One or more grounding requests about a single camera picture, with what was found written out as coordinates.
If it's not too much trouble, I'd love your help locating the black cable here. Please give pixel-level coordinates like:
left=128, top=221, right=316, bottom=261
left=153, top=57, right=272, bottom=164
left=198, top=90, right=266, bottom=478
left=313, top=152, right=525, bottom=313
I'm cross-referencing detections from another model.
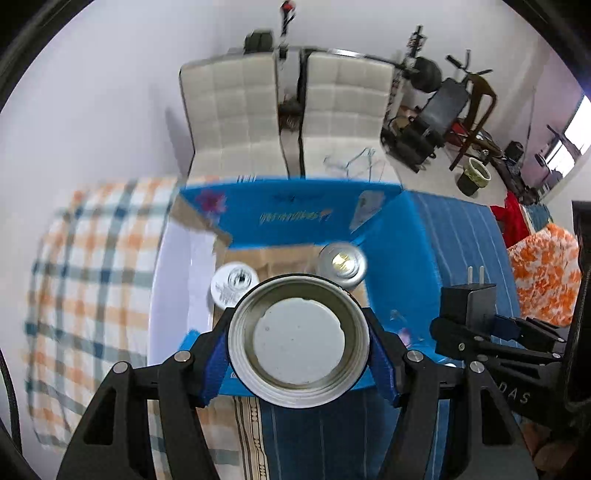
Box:
left=0, top=351, right=23, bottom=455

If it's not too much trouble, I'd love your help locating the black barbell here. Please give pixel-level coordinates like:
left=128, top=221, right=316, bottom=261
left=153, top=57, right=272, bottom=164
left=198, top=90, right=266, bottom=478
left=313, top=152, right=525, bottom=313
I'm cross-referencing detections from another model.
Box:
left=244, top=29, right=445, bottom=92

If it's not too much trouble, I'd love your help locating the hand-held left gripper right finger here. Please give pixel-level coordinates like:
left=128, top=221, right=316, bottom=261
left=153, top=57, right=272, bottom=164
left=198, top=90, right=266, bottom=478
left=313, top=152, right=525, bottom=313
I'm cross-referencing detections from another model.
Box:
left=362, top=308, right=540, bottom=480

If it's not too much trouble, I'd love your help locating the red cloth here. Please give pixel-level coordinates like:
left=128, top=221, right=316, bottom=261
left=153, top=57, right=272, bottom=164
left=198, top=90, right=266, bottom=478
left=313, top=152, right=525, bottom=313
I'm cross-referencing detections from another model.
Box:
left=489, top=191, right=529, bottom=247

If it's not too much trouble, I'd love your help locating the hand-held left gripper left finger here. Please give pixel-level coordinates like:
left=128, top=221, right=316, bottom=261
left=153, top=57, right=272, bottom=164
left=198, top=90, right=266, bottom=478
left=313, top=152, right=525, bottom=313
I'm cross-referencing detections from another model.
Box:
left=55, top=308, right=236, bottom=480

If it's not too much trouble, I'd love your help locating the black weight bench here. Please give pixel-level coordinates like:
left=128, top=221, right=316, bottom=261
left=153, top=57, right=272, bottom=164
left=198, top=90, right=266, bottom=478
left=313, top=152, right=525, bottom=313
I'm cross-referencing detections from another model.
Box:
left=381, top=78, right=468, bottom=174

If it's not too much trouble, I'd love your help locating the white round tin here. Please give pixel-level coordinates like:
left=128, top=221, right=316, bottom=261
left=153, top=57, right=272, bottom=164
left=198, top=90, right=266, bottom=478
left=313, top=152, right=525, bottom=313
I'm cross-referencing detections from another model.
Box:
left=210, top=262, right=260, bottom=308

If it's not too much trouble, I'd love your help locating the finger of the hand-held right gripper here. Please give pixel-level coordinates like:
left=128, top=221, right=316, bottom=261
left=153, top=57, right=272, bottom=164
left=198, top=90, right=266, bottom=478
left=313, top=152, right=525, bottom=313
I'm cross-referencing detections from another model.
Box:
left=492, top=314, right=570, bottom=354
left=430, top=318, right=560, bottom=367

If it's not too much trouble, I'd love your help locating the black power adapter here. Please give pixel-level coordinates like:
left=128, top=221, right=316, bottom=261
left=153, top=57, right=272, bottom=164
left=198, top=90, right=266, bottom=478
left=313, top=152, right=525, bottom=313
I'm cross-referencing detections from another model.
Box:
left=440, top=266, right=498, bottom=334

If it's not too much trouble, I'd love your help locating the blue cardboard box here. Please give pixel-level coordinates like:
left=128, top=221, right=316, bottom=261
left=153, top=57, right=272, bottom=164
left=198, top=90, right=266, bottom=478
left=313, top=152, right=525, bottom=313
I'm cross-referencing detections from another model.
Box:
left=148, top=178, right=444, bottom=400

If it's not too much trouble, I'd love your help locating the wire clothes hanger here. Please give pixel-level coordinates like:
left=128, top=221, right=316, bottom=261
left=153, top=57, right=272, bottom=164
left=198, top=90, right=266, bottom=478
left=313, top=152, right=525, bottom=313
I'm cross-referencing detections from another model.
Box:
left=323, top=147, right=387, bottom=180

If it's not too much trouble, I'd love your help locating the orange plaid cloth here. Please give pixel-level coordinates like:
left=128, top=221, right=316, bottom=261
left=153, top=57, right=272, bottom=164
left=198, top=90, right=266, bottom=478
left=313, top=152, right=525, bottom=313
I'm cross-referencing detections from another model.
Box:
left=25, top=175, right=259, bottom=480

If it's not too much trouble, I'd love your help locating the white padded chair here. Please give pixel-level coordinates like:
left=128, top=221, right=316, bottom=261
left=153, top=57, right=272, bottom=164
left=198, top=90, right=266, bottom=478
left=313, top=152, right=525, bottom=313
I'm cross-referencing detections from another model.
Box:
left=179, top=52, right=291, bottom=182
left=298, top=50, right=404, bottom=188

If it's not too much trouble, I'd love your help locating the brown plastic chair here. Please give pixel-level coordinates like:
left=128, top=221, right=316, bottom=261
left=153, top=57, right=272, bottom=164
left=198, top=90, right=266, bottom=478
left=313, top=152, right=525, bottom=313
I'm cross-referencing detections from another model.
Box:
left=449, top=73, right=499, bottom=172

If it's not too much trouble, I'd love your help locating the silver jar with lid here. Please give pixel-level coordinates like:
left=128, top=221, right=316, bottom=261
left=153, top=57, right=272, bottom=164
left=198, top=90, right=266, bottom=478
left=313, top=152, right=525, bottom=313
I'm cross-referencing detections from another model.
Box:
left=317, top=242, right=368, bottom=292

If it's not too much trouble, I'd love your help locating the green waste basket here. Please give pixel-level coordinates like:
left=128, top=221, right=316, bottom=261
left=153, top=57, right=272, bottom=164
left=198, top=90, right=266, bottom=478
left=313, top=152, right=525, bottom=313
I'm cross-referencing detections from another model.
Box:
left=456, top=156, right=491, bottom=195

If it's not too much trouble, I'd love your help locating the orange floral blanket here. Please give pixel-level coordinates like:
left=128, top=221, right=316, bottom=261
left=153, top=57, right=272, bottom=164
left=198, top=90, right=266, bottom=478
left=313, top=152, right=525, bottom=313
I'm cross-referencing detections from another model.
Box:
left=507, top=224, right=581, bottom=326

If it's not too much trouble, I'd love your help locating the metal lid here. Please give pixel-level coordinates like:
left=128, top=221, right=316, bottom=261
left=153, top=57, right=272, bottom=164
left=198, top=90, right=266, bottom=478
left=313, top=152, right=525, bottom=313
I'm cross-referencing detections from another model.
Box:
left=228, top=274, right=370, bottom=408

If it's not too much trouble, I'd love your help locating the blue striped cloth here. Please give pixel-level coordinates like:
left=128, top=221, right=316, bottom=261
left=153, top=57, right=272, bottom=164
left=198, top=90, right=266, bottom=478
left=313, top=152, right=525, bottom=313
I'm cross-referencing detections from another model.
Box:
left=256, top=191, right=525, bottom=480

